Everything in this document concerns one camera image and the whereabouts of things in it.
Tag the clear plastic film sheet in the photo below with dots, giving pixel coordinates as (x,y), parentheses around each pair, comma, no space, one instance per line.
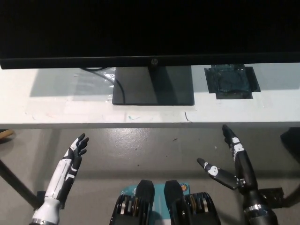
(103,78)

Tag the black glossy monitor stand base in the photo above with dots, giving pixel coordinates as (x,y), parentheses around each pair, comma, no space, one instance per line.
(152,89)

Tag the black metal table leg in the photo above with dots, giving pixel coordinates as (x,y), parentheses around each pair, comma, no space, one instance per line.
(16,180)

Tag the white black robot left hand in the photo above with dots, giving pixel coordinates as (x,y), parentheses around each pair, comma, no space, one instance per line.
(61,178)

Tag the black bulky floor object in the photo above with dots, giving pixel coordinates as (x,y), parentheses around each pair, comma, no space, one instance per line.
(291,143)

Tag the small teal tape scrap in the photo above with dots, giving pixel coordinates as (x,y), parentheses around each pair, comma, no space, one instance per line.
(133,117)

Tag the black tape patch on table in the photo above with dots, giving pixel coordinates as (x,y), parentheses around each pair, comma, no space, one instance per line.
(232,82)

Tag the thin black thread scrap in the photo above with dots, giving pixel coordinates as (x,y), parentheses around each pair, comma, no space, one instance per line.
(186,117)

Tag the light wooden piece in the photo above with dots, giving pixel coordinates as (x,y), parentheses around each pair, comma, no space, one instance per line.
(5,136)

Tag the black HP monitor screen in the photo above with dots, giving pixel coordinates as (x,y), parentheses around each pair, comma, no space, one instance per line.
(93,30)

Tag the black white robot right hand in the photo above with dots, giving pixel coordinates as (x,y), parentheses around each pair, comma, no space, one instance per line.
(246,173)

